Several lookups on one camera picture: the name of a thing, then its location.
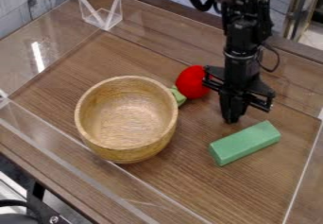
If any metal table leg background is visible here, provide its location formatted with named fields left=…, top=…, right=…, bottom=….
left=283, top=0, right=318, bottom=42

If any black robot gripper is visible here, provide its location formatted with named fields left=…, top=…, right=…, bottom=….
left=203, top=51, right=275, bottom=124

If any green rectangular block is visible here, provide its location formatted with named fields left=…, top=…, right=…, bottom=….
left=210, top=121, right=282, bottom=166

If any clear acrylic corner bracket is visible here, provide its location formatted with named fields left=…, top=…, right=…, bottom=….
left=79, top=0, right=123, bottom=31

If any round wooden bowl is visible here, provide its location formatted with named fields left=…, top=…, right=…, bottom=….
left=75, top=76, right=178, bottom=164

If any red knitted strawberry fruit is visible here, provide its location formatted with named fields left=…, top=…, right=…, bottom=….
left=170, top=65, right=210, bottom=106

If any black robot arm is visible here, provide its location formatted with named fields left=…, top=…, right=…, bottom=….
left=190, top=0, right=275, bottom=124

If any black cable lower left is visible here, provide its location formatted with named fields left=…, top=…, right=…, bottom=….
left=0, top=198, right=32, bottom=224

